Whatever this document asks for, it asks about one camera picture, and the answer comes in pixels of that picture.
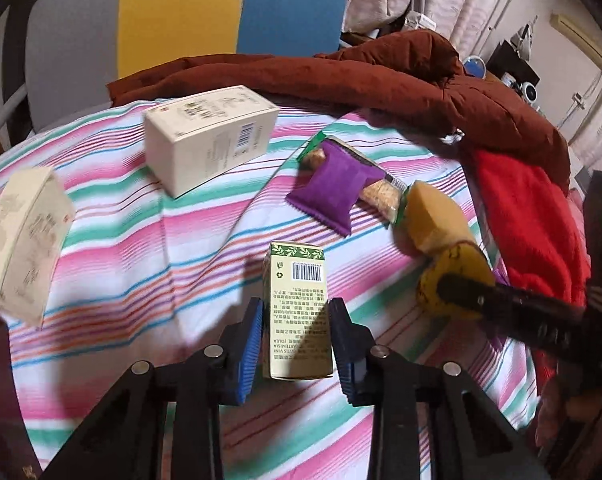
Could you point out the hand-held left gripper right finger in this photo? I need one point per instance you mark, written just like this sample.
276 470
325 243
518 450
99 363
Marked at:
343 355

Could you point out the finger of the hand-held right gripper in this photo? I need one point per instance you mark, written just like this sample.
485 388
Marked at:
521 315

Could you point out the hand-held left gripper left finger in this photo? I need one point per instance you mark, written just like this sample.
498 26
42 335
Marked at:
248 350

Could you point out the green labelled box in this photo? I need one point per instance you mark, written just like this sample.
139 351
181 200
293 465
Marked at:
298 310

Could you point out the yellow printed pouch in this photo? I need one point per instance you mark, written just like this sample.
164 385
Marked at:
456 260

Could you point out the yellow sponge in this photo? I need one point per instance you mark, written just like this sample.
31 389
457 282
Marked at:
431 215

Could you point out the cracker packet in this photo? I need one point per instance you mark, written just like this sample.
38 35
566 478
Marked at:
381 195

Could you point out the purple packet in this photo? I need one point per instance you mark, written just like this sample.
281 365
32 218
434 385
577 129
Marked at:
326 185

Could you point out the red cloth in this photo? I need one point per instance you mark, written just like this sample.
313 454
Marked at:
531 210

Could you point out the striped blanket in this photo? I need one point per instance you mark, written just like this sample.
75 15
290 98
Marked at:
131 240

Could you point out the black cabinet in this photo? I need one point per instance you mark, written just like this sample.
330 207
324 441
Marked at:
511 62

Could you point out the white air conditioner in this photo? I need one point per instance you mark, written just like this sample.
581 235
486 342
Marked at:
578 35

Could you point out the blue round fan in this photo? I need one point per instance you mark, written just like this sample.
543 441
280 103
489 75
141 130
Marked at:
475 66

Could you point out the plain cream box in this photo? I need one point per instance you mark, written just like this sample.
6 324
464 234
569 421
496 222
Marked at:
206 135

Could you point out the patterned cream box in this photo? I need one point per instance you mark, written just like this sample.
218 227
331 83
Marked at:
26 245

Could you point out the dark red jacket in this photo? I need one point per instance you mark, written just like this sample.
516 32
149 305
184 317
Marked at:
381 75

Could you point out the grey yellow blue chair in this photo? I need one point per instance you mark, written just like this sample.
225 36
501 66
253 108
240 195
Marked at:
181 10

